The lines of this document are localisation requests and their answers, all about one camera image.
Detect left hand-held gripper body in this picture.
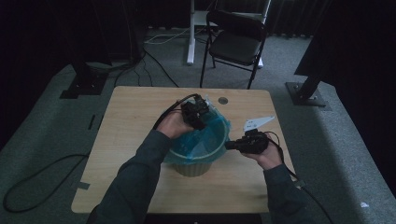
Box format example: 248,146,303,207
180,93,217,125

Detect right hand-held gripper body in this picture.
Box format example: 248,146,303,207
237,115,276,155

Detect blue plastic bag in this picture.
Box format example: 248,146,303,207
163,108,232,166

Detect green ribbed waste bin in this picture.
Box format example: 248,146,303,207
167,116,228,178

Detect person's right hand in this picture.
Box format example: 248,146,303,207
242,141,284,171

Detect person's left hand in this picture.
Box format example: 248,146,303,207
155,108,196,140

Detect black stand base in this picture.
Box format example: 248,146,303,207
284,74,328,108
59,60,110,101

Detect black folding chair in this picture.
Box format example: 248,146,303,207
199,9,269,91

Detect dark curtain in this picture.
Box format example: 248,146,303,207
0,0,148,150
293,0,396,200

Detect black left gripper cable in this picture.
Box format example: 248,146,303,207
2,92,202,215

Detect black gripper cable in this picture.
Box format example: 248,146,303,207
2,92,202,215
264,130,335,224

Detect black floor cables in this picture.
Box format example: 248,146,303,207
113,46,180,89

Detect white floor cable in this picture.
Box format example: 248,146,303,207
143,27,191,46

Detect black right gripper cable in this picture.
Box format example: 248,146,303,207
264,130,335,224

